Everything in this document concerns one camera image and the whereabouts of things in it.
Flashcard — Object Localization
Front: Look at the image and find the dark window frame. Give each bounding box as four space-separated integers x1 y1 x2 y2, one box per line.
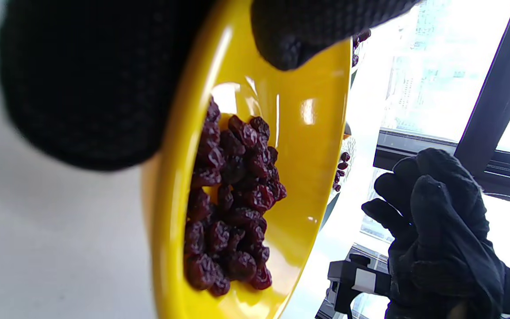
315 0 510 319

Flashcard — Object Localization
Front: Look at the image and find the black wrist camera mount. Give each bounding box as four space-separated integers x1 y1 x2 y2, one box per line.
327 253 392 316

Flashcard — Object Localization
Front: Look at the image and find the yellow bowl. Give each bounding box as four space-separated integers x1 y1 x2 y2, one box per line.
142 0 352 319

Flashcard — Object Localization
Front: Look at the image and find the pile of dark cranberries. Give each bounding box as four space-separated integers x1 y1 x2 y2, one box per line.
183 97 288 297

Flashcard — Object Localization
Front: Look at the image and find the white toast slice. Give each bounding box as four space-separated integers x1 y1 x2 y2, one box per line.
330 135 356 201

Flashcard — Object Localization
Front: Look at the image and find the person's right hand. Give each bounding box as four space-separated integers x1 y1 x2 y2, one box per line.
361 148 510 319

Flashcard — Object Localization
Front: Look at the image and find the person's left hand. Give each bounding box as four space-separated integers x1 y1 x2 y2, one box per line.
0 0 421 171

